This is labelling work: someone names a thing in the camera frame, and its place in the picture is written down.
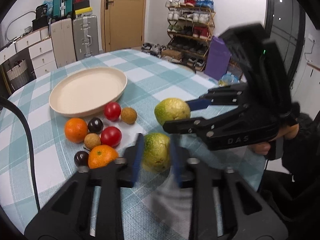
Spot yellow-green guava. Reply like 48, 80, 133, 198
154, 98, 191, 126
142, 133, 171, 173

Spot silver suitcase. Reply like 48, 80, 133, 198
72, 15, 99, 61

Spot right hand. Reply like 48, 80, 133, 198
249, 124, 299, 155

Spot black cable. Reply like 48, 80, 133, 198
0, 96, 41, 212

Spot wooden door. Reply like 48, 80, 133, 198
100, 0, 146, 52

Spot cream round plate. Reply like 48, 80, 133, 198
49, 67, 128, 118

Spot woven laundry basket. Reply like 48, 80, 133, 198
7, 60, 29, 90

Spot white drawer cabinet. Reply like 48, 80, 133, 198
1, 27, 57, 78

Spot purple box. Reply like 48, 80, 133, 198
204, 36, 231, 80

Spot beige suitcase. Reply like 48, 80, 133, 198
51, 18, 76, 68

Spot red tomato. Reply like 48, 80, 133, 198
100, 126, 122, 147
104, 102, 121, 121

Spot stacked shoe boxes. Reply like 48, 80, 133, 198
72, 0, 93, 19

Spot wooden shoe rack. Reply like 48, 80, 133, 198
165, 0, 216, 72

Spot brown longan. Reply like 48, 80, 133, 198
84, 133, 101, 150
120, 107, 137, 125

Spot orange mandarin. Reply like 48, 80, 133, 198
64, 118, 88, 144
88, 145, 119, 169

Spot dark plum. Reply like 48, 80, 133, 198
74, 151, 89, 167
87, 117, 104, 134

